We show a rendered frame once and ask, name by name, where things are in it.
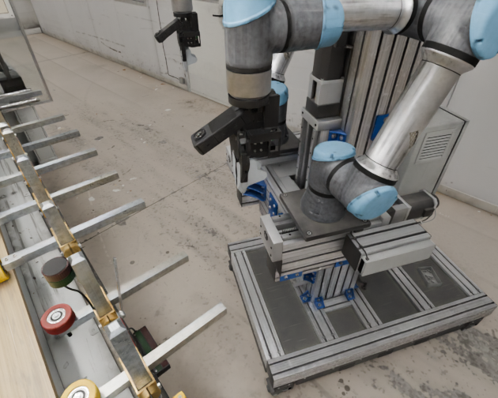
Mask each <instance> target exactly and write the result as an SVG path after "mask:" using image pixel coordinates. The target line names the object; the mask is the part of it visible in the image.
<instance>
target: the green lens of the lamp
mask: <svg viewBox="0 0 498 398"><path fill-rule="evenodd" d="M74 277H75V272H74V270H73V268H72V270H71V272H70V274H69V275H68V276H67V277H66V278H65V279H64V280H61V281H59V282H48V281H47V282H48V284H49V285H50V286H51V287H53V288H61V287H65V286H67V285H68V284H70V283H71V282H72V281H73V280H74Z"/></svg>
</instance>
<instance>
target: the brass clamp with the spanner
mask: <svg viewBox="0 0 498 398"><path fill-rule="evenodd" d="M100 288H101V290H102V292H103V293H104V296H105V298H106V299H107V301H108V304H109V306H110V307H111V311H110V312H108V313H107V314H105V315H104V316H102V317H100V316H99V314H98V313H97V312H96V310H93V311H94V313H95V315H96V317H97V319H98V321H99V323H100V325H99V327H100V329H104V326H106V325H108V324H109V323H111V322H113V321H114V320H115V319H117V318H119V317H118V315H117V313H116V312H115V309H114V307H113V305H112V304H111V302H110V300H109V299H108V297H107V296H106V294H105V292H104V290H103V288H102V287H101V286H100Z"/></svg>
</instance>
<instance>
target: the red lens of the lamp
mask: <svg viewBox="0 0 498 398"><path fill-rule="evenodd" d="M63 258H65V257H63ZM65 259H66V260H67V258H65ZM46 263H47V262H46ZM46 263H45V264H46ZM45 264H44V265H45ZM71 270H72V267H71V265H70V263H69V261H68V260H67V266H66V267H65V268H64V269H63V270H62V271H61V272H60V273H58V274H55V275H52V276H47V275H45V274H43V267H42V268H41V273H42V275H43V277H44V278H45V280H46V281H48V282H58V281H60V280H63V279H65V278H66V277H67V276H68V275H69V274H70V272H71Z"/></svg>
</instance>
